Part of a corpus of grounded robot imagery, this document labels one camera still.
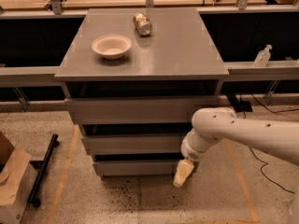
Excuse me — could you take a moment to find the grey bottom drawer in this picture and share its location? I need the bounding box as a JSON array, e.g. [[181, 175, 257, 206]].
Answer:
[[93, 160, 178, 176]]

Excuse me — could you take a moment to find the grey drawer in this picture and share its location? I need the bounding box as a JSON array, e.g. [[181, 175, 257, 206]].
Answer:
[[64, 95, 220, 125], [93, 160, 178, 176], [81, 133, 185, 156]]

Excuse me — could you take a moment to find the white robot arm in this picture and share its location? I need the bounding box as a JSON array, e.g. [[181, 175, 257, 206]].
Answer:
[[173, 107, 299, 187]]

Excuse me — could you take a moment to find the grey middle drawer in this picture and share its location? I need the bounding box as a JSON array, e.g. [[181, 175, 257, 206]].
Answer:
[[81, 133, 185, 156]]

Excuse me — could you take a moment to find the grey drawer cabinet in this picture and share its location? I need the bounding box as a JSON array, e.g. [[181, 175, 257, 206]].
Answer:
[[55, 7, 228, 178]]

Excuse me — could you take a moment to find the grey top drawer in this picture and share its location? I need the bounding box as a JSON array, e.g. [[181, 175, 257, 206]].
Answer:
[[64, 95, 220, 125]]

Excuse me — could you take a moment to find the clear sanitizer pump bottle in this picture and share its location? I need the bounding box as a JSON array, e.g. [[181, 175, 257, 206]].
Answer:
[[254, 44, 272, 67]]

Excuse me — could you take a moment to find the white paper bowl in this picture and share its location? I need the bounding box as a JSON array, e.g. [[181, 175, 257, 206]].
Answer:
[[92, 35, 132, 60]]

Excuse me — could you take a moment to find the metal soda can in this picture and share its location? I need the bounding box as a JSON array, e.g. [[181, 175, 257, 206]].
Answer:
[[133, 13, 152, 36]]

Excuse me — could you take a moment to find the black metal bar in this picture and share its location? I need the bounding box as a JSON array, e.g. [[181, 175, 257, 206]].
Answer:
[[27, 133, 60, 208]]

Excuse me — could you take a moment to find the brown cardboard box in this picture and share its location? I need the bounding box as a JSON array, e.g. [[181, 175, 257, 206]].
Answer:
[[0, 133, 37, 224]]

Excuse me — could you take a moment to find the black floor cable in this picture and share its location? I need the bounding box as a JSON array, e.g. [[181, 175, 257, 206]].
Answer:
[[241, 93, 299, 195]]

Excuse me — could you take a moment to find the black floor bracket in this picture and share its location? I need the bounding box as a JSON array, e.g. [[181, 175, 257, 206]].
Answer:
[[226, 93, 253, 113]]

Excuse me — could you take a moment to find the grey metal rail frame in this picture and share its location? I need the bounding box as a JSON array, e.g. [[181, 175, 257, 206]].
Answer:
[[0, 7, 298, 86]]

